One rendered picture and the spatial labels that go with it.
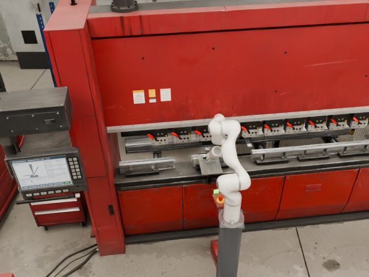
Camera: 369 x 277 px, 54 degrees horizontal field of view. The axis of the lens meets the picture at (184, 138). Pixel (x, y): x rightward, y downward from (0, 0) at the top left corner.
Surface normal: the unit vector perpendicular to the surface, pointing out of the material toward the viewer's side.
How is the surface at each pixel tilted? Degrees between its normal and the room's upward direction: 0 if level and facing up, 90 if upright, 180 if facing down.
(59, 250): 0
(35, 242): 0
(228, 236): 90
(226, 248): 90
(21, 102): 0
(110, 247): 91
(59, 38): 90
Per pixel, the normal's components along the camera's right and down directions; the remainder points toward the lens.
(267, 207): 0.11, 0.59
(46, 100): -0.01, -0.80
